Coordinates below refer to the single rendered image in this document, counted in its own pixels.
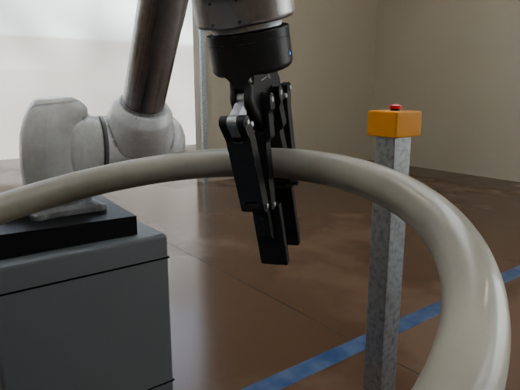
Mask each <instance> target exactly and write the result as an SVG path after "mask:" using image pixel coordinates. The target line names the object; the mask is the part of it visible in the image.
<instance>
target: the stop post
mask: <svg viewBox="0 0 520 390"><path fill-rule="evenodd" d="M421 121H422V112H421V111H411V110H400V109H391V108H390V110H370V111H368V133H367V134H368V135H372V136H376V138H375V163H377V164H379V165H382V166H386V167H388V168H390V169H394V170H396V171H399V172H400V173H404V174H405V175H407V176H408V175H409V160H410V148H411V137H416V136H420V132H421ZM404 244H405V222H404V221H403V220H402V219H401V218H399V217H398V216H396V215H395V214H393V213H392V212H391V211H389V210H387V209H385V208H384V207H382V206H380V205H378V204H376V203H374V202H372V216H371V247H370V262H369V278H368V309H367V325H366V341H365V356H364V387H363V390H395V375H396V362H397V350H398V338H399V315H400V303H401V291H402V267H403V255H404Z"/></svg>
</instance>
